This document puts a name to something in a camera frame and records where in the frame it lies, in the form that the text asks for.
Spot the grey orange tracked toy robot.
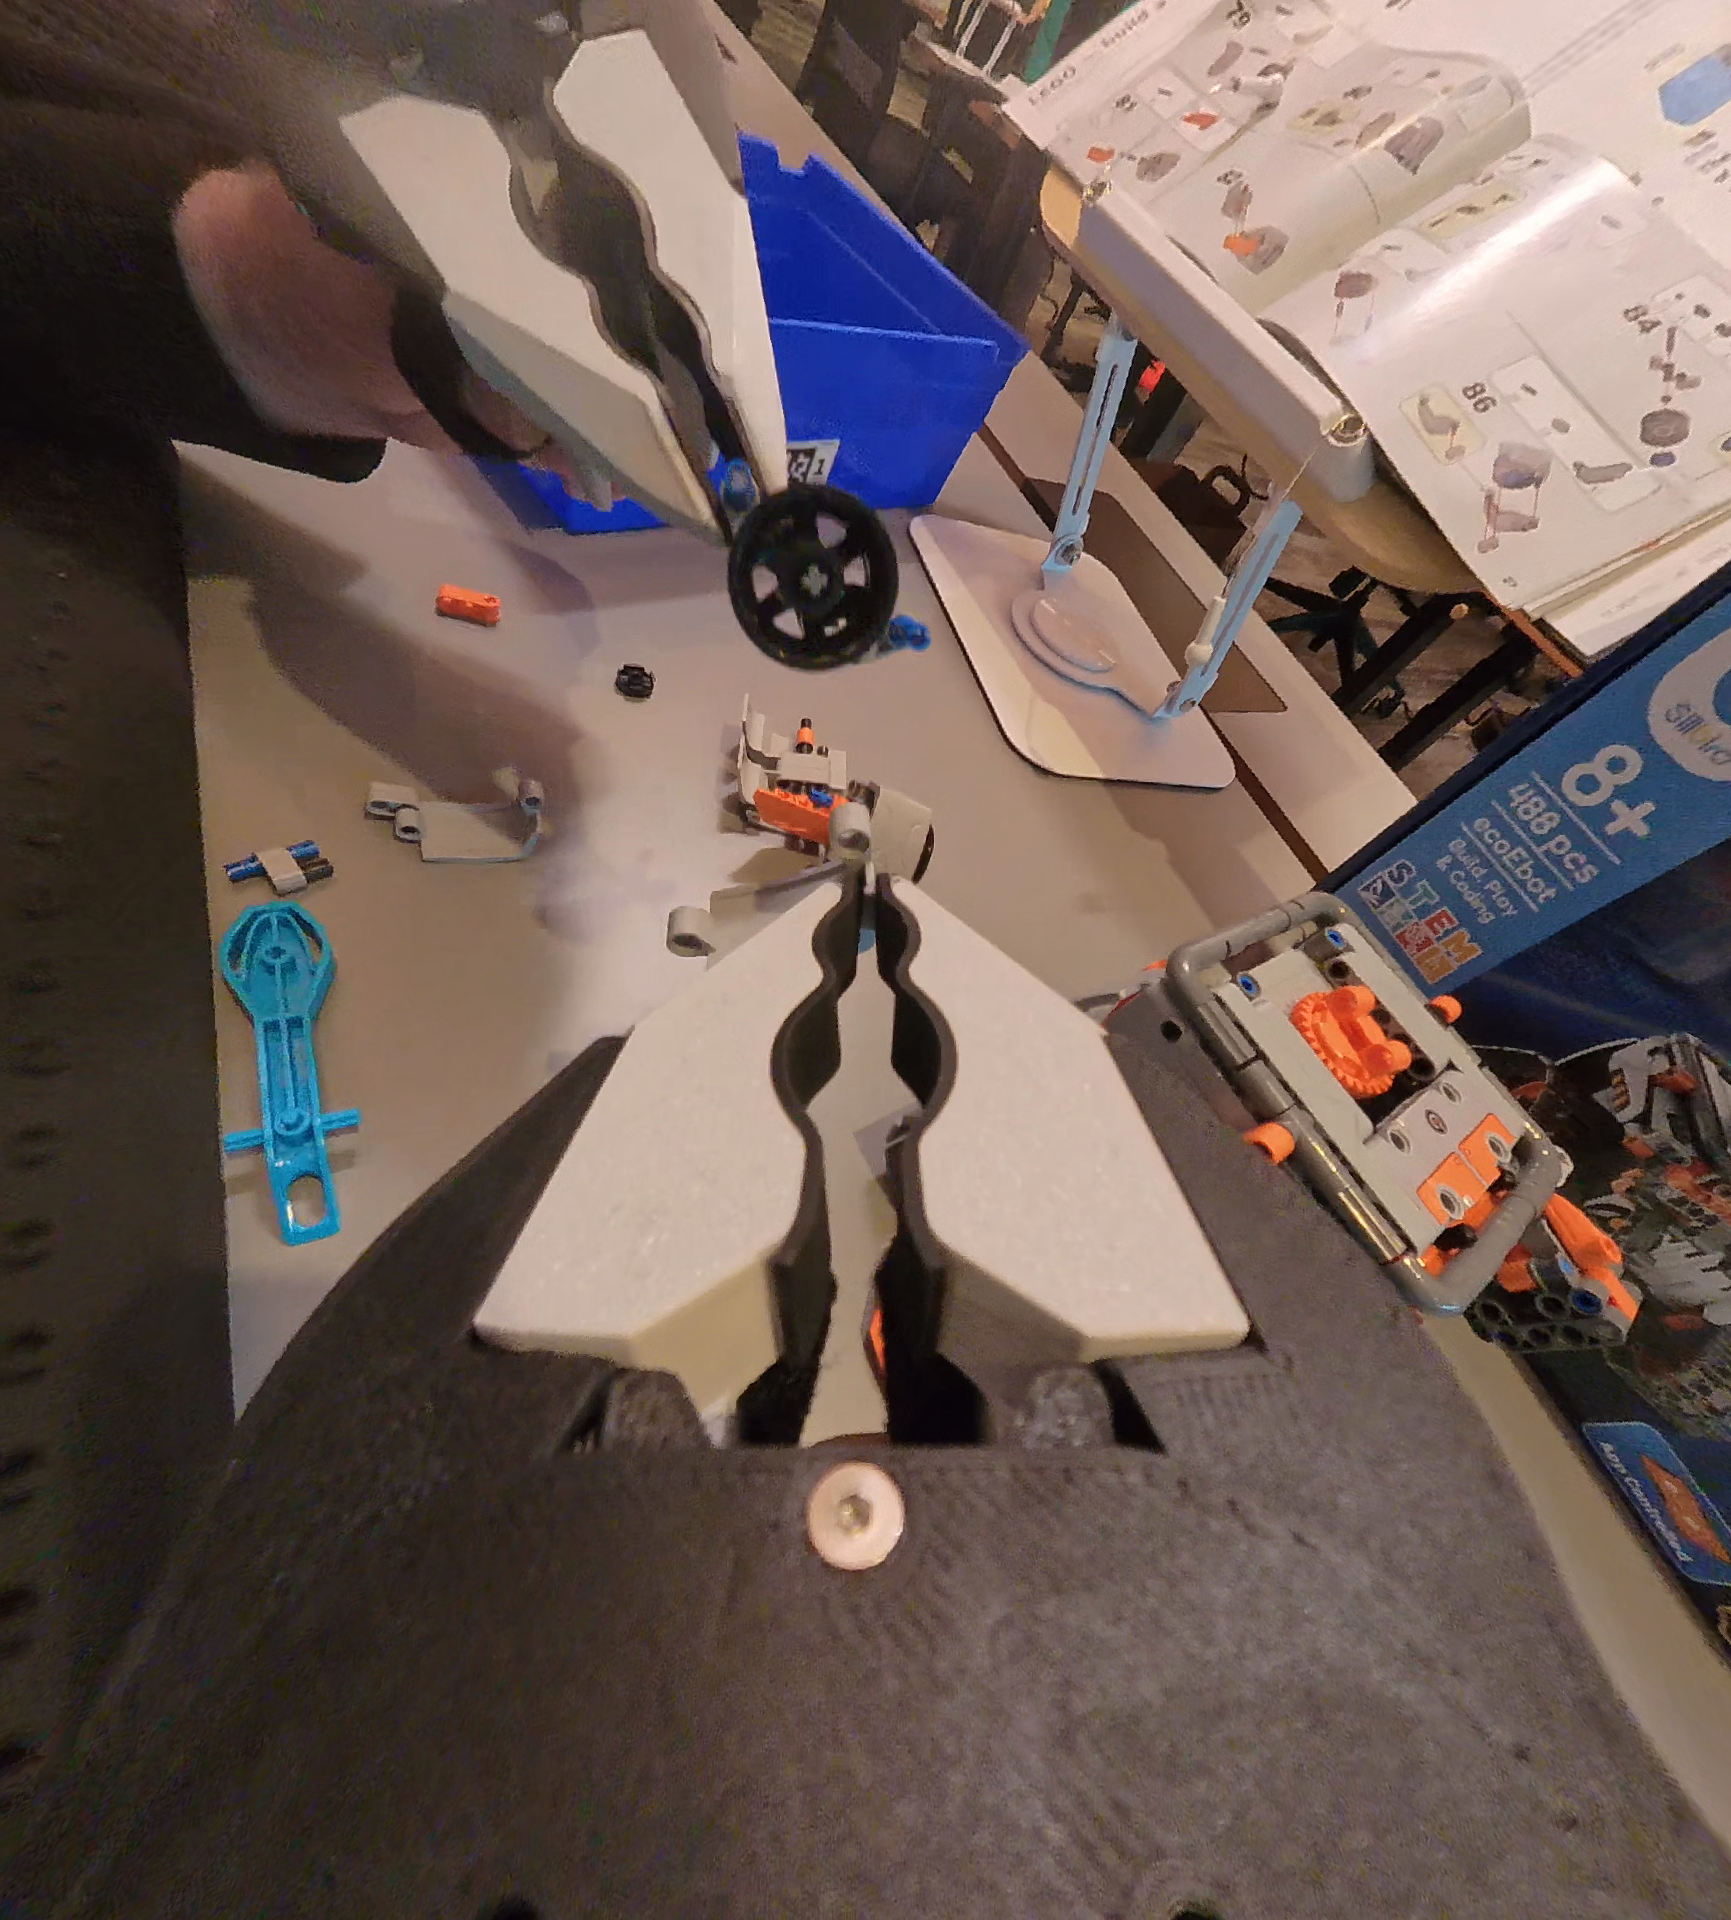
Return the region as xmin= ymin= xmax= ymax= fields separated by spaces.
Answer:
xmin=1105 ymin=889 xmax=1636 ymax=1359

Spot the white instruction sheet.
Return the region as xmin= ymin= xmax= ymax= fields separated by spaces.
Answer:
xmin=1001 ymin=0 xmax=1731 ymax=656

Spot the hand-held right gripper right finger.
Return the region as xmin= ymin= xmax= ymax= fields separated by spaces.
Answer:
xmin=889 ymin=881 xmax=1257 ymax=1376

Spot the person's left hand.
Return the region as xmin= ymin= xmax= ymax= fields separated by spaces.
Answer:
xmin=169 ymin=161 xmax=557 ymax=469

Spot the grey curved panel piece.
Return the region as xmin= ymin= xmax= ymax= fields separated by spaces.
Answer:
xmin=361 ymin=769 xmax=555 ymax=870

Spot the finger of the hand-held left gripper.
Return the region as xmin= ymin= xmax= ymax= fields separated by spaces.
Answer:
xmin=337 ymin=84 xmax=723 ymax=543
xmin=547 ymin=25 xmax=797 ymax=505

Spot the white desk stand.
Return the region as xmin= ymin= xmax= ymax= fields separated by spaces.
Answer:
xmin=907 ymin=181 xmax=1383 ymax=800

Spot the blue robot kit box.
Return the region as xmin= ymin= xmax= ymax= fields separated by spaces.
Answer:
xmin=1327 ymin=533 xmax=1731 ymax=1088

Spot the blue plastic storage bin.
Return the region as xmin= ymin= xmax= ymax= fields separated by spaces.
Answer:
xmin=491 ymin=132 xmax=1035 ymax=540

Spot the blue plastic separator tool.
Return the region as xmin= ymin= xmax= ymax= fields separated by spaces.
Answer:
xmin=217 ymin=904 xmax=365 ymax=1251

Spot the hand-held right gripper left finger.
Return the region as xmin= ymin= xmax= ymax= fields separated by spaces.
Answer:
xmin=469 ymin=881 xmax=843 ymax=1376

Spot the black wheel hub assembly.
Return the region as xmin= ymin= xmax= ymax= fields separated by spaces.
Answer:
xmin=727 ymin=481 xmax=927 ymax=672

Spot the person's left forearm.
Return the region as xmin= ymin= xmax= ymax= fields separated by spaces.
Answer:
xmin=0 ymin=0 xmax=357 ymax=482

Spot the dark grey orange block assembly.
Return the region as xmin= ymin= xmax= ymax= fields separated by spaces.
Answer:
xmin=727 ymin=694 xmax=947 ymax=891

